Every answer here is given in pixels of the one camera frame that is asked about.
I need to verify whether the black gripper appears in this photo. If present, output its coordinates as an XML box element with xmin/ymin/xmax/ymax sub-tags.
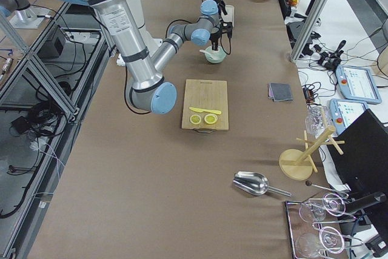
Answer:
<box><xmin>210</xmin><ymin>22</ymin><xmax>224</xmax><ymax>51</ymax></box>

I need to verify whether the black laptop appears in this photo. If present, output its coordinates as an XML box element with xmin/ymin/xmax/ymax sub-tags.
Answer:
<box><xmin>327</xmin><ymin>109</ymin><xmax>387</xmax><ymax>195</ymax></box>

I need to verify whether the yellow plastic knife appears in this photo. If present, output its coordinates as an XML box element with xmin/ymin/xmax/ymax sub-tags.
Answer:
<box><xmin>189</xmin><ymin>107</ymin><xmax>222</xmax><ymax>115</ymax></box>

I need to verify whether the wooden mug tree stand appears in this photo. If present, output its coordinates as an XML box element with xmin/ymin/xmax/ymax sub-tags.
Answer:
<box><xmin>278</xmin><ymin>109</ymin><xmax>346</xmax><ymax>181</ymax></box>

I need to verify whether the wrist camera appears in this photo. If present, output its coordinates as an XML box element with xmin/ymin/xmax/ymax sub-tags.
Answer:
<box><xmin>221</xmin><ymin>22</ymin><xmax>233</xmax><ymax>39</ymax></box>

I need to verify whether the beige rabbit tray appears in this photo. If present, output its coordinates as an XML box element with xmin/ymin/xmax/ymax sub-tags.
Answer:
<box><xmin>221</xmin><ymin>4</ymin><xmax>235</xmax><ymax>26</ymax></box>

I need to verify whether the bamboo cutting board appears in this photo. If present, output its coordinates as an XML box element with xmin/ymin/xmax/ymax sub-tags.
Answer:
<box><xmin>181</xmin><ymin>79</ymin><xmax>229</xmax><ymax>132</ymax></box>

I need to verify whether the teach pendant tablet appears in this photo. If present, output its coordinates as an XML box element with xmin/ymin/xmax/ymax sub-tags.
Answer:
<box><xmin>329</xmin><ymin>98</ymin><xmax>369</xmax><ymax>135</ymax></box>
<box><xmin>335</xmin><ymin>65</ymin><xmax>382</xmax><ymax>104</ymax></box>

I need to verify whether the silver metal scoop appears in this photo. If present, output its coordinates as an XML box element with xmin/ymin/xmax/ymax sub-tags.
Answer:
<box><xmin>233</xmin><ymin>171</ymin><xmax>292</xmax><ymax>197</ymax></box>

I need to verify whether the single lemon slice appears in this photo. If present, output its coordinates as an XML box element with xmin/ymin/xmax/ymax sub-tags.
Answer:
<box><xmin>204</xmin><ymin>113</ymin><xmax>218</xmax><ymax>125</ymax></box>

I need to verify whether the white ceramic spoon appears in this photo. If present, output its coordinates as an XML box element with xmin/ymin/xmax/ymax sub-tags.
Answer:
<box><xmin>199</xmin><ymin>50</ymin><xmax>215</xmax><ymax>59</ymax></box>

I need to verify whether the mint green bowl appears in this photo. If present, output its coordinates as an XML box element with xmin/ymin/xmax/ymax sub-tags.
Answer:
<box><xmin>205</xmin><ymin>45</ymin><xmax>227</xmax><ymax>64</ymax></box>

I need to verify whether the grey folded cloth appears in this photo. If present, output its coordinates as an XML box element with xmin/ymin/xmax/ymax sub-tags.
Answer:
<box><xmin>268</xmin><ymin>82</ymin><xmax>293</xmax><ymax>102</ymax></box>

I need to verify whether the wine glass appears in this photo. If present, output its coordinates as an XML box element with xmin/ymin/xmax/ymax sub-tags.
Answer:
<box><xmin>299</xmin><ymin>193</ymin><xmax>346</xmax><ymax>223</ymax></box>
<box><xmin>295</xmin><ymin>226</ymin><xmax>345</xmax><ymax>258</ymax></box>

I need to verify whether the aluminium frame post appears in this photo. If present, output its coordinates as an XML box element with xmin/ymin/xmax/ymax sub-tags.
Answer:
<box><xmin>289</xmin><ymin>0</ymin><xmax>327</xmax><ymax>63</ymax></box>

